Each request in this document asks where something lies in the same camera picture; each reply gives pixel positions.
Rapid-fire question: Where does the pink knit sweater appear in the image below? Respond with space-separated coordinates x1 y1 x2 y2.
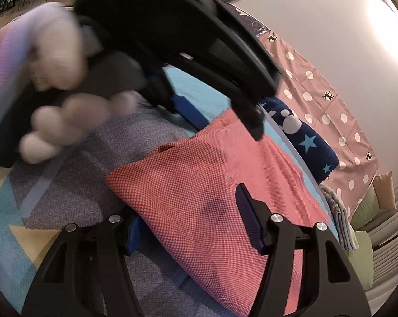
106 110 329 316

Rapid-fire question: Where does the left forearm pink sleeve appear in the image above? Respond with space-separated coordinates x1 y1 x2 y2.
0 8 41 91

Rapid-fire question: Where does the folded grey floral clothes stack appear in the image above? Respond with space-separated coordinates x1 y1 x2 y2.
319 183 359 252

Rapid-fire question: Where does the left hand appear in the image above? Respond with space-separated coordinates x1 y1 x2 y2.
18 2 137 164

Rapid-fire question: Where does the green cushion near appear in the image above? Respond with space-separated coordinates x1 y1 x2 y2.
346 231 374 291

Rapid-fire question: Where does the green cushion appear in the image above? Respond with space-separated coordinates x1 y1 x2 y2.
351 185 379 230
346 231 374 291

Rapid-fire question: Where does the navy star fleece blanket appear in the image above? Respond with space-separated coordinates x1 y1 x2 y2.
262 97 339 184

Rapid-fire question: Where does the dark floral pillow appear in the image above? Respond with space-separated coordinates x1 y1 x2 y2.
228 3 270 38

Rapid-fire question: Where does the blue patterned bed cover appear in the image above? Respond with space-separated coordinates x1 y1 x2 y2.
0 65 339 317

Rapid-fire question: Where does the green cushion far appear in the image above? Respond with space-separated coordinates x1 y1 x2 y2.
351 185 379 230

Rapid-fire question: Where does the pink polka dot pillowcase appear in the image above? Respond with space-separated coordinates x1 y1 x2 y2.
258 31 379 217

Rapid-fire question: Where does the tan cushion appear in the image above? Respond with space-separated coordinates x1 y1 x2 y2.
372 171 397 210

